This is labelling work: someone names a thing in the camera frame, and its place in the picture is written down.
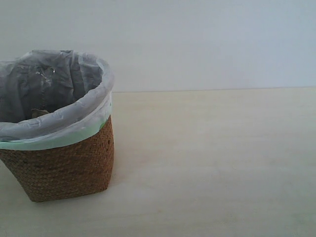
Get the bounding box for grey cardboard pulp tray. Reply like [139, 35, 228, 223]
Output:
[31, 109, 49, 119]

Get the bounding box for woven wicker trash basket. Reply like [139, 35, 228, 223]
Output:
[0, 118, 114, 202]

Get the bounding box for translucent green-edged bin liner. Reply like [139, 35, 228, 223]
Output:
[0, 50, 114, 151]

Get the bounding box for red label plastic bottle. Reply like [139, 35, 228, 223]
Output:
[35, 66, 56, 114]

